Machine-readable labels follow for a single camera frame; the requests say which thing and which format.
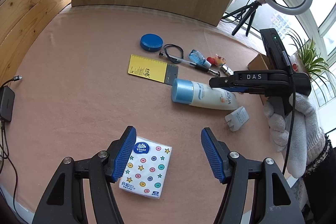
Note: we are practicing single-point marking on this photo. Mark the sunscreen tube blue cap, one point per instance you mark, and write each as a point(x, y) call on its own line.
point(202, 95)

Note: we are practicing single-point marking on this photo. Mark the orange red toy figure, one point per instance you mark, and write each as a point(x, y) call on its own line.
point(216, 60)

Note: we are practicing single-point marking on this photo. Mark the white charger plug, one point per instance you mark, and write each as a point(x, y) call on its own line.
point(237, 118)

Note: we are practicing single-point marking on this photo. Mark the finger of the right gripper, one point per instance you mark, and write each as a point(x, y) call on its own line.
point(237, 89)
point(223, 82)

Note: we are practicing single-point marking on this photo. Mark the right white gloved hand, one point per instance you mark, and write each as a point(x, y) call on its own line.
point(298, 137)

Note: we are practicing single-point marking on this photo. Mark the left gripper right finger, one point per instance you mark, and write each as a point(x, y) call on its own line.
point(217, 156)

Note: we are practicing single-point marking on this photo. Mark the black power adapter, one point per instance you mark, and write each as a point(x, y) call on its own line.
point(6, 103)

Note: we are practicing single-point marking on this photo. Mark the patterned tissue pack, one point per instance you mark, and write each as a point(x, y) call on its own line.
point(146, 168)

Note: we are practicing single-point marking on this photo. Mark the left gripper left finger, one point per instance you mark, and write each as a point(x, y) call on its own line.
point(119, 152)

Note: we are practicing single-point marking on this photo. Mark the blue round tin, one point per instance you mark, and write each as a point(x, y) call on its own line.
point(151, 42)

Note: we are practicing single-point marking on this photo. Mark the black tripod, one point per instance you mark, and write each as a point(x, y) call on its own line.
point(242, 15)

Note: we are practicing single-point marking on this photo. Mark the light pine wooden board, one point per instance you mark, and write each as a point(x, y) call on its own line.
point(21, 23)

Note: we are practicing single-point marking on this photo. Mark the silver black pen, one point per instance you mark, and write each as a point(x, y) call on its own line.
point(177, 60)

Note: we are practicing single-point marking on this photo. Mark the cardboard box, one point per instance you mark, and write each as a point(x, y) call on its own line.
point(259, 63)

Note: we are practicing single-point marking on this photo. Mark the yellow grey card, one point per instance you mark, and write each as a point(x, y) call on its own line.
point(152, 69)

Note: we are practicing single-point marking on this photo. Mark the red white flower pot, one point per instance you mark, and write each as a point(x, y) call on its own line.
point(296, 62)

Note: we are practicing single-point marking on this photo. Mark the black camera box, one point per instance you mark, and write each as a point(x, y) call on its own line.
point(275, 50)

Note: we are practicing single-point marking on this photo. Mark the spider plant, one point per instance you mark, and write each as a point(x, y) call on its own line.
point(315, 66)

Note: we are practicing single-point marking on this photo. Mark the patterned lighter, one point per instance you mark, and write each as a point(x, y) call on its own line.
point(226, 70)

